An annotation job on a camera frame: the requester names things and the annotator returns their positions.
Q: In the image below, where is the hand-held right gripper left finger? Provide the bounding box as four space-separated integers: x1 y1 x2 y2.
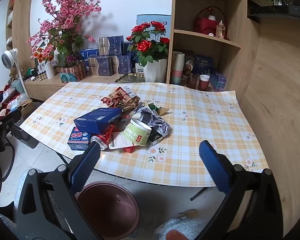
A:
15 142 102 240

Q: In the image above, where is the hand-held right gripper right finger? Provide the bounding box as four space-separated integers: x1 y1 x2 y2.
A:
197 140 283 240

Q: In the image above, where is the red soda can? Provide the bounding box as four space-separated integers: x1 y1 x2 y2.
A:
90 124 115 150

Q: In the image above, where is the white card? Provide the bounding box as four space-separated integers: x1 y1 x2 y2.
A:
108 131 134 150

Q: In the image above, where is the dark blue cardboard box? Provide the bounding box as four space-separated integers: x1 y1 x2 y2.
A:
73 107 123 134

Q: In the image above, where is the brown plastic bin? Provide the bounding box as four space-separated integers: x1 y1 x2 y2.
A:
76 181 140 239

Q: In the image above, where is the green label paper tub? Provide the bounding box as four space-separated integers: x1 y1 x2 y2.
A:
122 119 152 146

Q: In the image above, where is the black snack packet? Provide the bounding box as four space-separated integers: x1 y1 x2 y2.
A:
147 127 165 145

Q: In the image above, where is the silver foil bag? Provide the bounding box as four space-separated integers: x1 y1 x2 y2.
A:
131 107 170 137

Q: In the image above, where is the gold red wrapper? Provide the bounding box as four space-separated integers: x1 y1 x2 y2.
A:
101 86 143 112

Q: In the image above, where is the green gold wrapper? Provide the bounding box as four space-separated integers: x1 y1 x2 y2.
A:
146 102 170 115

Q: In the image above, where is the white printed packet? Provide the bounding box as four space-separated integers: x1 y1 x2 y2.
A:
122 86 137 99

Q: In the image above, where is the red patterned cloth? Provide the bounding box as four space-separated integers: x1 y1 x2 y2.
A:
0 85 18 123

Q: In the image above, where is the clear plastic bag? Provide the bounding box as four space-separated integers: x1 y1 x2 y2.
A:
5 92 32 113

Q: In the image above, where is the black box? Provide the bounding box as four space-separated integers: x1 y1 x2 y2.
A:
11 125 39 149

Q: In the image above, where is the yellow checkered floral tablecloth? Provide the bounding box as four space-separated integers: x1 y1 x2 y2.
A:
19 81 269 187

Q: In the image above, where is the white fan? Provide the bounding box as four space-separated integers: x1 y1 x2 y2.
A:
1 48 28 98

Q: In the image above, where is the row of small bottles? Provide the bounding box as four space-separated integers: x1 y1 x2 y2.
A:
30 66 47 82

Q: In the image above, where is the low wooden cabinet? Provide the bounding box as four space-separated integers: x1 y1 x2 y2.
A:
24 74 170 101

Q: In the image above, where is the slim white vase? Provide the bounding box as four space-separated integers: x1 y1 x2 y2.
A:
45 61 55 79

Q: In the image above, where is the orange flower bouquet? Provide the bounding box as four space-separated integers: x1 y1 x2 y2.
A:
34 45 53 63

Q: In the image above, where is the patterned corrugated planter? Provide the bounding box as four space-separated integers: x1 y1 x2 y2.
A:
58 60 87 83

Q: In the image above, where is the red paper cup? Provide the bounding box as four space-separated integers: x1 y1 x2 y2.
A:
199 74 210 92

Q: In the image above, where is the wooden bookshelf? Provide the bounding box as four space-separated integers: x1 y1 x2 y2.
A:
5 0 35 53

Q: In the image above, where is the small blue box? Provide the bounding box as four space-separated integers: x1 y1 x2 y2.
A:
211 71 227 92

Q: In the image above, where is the dark red cup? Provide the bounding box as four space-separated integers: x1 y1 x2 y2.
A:
187 76 199 89

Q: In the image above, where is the gold leaf tray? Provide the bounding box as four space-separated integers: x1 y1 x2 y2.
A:
115 72 145 83

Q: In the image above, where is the blue silver gift box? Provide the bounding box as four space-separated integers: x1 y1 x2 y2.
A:
111 55 134 75
87 56 113 77
98 35 124 56

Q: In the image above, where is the dark blue gift box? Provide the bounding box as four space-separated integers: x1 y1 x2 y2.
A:
195 54 214 76

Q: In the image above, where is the flat blue box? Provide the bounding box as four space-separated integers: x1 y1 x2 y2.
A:
80 47 99 60

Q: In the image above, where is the dark moon printed box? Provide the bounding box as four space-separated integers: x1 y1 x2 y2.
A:
184 52 196 80

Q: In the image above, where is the stack of pastel paper cups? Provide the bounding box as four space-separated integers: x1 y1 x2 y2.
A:
170 51 185 85

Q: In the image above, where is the pink blossom plant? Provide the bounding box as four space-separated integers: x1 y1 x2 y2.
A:
27 0 102 68

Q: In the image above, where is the wooden shelf unit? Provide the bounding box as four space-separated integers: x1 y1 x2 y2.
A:
166 0 249 93

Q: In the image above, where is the white faceted vase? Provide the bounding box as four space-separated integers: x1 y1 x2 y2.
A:
142 59 168 83

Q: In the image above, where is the blue patterned box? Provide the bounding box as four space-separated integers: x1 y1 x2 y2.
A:
124 41 138 55

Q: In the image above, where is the red rose plant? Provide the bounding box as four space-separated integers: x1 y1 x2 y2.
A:
126 21 170 67

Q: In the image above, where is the glass perfume bottle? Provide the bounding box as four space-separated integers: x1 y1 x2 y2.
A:
216 20 225 39

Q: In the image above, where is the light blue carton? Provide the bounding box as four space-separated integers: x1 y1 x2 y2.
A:
136 14 172 34

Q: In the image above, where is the black counter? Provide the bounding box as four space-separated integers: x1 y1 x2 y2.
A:
247 0 300 25

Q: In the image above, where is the black chair frame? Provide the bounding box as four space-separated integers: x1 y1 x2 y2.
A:
0 145 16 199

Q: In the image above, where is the red handled basket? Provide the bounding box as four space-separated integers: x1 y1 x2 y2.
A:
195 6 228 40

